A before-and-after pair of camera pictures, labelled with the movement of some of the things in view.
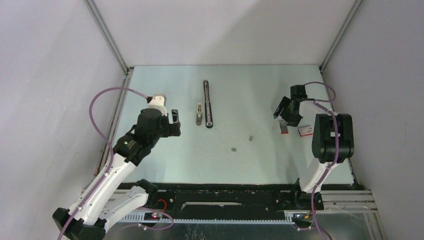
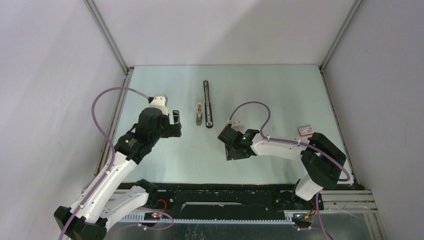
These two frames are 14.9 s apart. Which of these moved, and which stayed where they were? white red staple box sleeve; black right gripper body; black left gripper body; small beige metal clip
Moved: black right gripper body
Stayed: small beige metal clip; white red staple box sleeve; black left gripper body
